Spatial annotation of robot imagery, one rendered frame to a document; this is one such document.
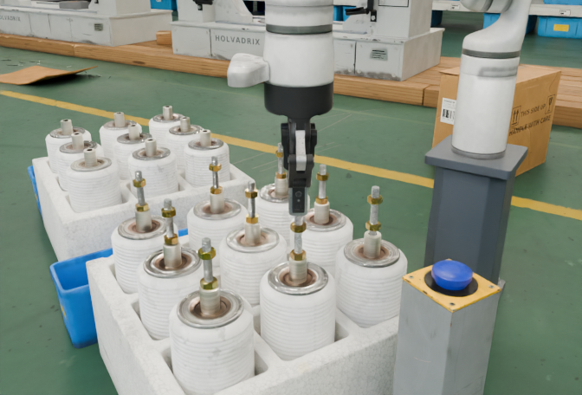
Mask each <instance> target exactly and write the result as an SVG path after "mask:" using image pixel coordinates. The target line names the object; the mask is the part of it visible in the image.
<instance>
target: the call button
mask: <svg viewBox="0 0 582 395"><path fill-rule="evenodd" d="M431 275H432V277H433V278H434V279H435V282H436V284H437V285H439V286H440V287H442V288H446V289H449V290H461V289H464V288H466V287H467V285H469V284H470V283H471V282H472V277H473V272H472V270H471V268H469V267H468V266H467V265H465V264H463V263H461V262H457V261H452V260H444V261H440V262H436V263H435V264H433V266H432V270H431Z"/></svg>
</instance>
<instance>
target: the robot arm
mask: <svg viewBox="0 0 582 395"><path fill-rule="evenodd" d="M460 1H461V4H462V5H463V7H465V8H466V9H467V10H472V11H476V12H501V15H500V17H499V19H498V20H497V21H496V22H495V23H493V24H492V25H490V26H489V27H487V28H486V29H482V30H479V31H477V32H475V33H472V34H469V35H467V36H466V37H465V38H464V40H463V44H462V58H461V66H460V74H459V82H458V89H457V97H456V111H455V119H454V126H453V133H452V141H451V151H452V152H453V153H455V154H457V155H459V156H462V157H465V158H469V159H485V160H489V159H499V158H502V157H503V156H504V155H505V151H506V144H507V139H508V129H509V123H510V118H511V112H512V106H513V100H514V90H515V84H516V78H517V72H518V66H519V60H520V54H521V45H522V43H523V40H524V36H525V33H526V27H527V19H528V14H529V10H530V6H531V2H532V0H460ZM265 28H266V31H265V43H264V50H263V57H260V56H255V55H250V54H243V53H238V54H235V55H234V56H233V57H232V59H231V62H230V65H229V68H228V71H227V77H228V85H229V86H230V87H251V86H254V85H256V84H258V83H261V82H264V106H265V108H266V110H267V111H269V112H270V113H272V114H275V115H279V116H281V115H284V116H287V117H288V123H281V145H282V146H283V165H284V168H285V169H286V170H287V171H288V172H287V174H286V179H287V185H288V213H289V215H290V216H305V215H306V214H307V189H308V188H310V186H311V184H312V180H311V178H312V170H313V168H314V148H315V146H316V145H317V129H315V122H310V120H311V118H312V117H314V116H315V115H322V114H325V113H328V112H329V111H331V109H332V108H333V73H334V46H333V32H332V30H333V0H265Z"/></svg>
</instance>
